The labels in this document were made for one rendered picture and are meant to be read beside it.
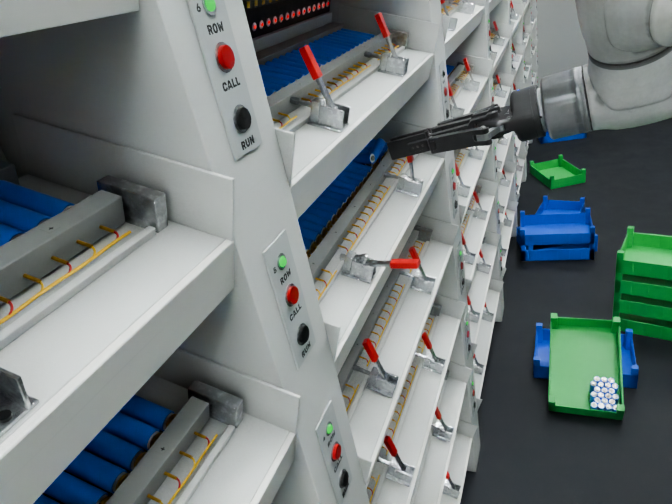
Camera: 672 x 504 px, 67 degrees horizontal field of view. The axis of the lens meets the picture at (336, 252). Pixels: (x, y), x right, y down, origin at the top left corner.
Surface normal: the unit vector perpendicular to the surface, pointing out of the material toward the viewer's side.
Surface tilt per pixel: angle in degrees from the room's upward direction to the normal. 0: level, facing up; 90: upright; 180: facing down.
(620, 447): 0
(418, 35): 90
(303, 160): 19
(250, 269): 90
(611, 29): 119
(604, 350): 26
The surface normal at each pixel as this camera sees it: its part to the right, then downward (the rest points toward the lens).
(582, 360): -0.33, -0.56
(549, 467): -0.19, -0.87
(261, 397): -0.36, 0.50
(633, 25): -0.66, 0.74
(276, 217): 0.91, 0.01
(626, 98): -0.37, 0.77
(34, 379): 0.11, -0.81
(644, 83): -0.17, 0.79
